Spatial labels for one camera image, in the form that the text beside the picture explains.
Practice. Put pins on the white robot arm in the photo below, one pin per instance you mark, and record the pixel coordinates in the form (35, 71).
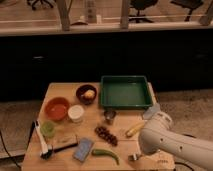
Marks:
(156, 134)

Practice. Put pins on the small metal cup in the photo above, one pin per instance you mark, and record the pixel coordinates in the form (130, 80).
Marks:
(109, 116)

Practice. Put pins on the green small cup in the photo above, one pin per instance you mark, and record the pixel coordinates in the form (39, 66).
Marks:
(48, 129)

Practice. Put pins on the green plastic tray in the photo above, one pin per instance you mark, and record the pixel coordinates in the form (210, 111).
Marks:
(125, 92)

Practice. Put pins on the yellow round food piece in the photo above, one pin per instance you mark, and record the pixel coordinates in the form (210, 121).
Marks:
(89, 94)

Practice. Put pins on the dark maroon bowl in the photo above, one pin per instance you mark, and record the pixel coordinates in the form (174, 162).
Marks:
(81, 90)

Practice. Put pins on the white round container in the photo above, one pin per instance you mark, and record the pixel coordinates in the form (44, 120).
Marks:
(76, 113)

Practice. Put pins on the dark purple grape bunch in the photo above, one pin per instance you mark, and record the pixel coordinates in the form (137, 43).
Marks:
(105, 134)

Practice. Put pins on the orange bowl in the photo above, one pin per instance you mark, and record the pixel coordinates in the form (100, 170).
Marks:
(56, 108)

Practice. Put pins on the blue sponge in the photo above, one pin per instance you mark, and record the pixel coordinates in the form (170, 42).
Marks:
(83, 149)

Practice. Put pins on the green chili pepper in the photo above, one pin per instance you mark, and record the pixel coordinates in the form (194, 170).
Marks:
(104, 152)

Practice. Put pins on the black office chair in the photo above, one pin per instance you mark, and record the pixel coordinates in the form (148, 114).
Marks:
(140, 5)
(33, 3)

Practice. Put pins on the black office chair left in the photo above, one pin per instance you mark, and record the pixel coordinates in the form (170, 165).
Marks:
(33, 3)

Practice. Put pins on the black chair right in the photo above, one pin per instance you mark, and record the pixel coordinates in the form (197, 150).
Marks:
(191, 5)

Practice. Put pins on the white handled dish brush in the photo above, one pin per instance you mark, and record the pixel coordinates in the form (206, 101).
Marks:
(44, 146)

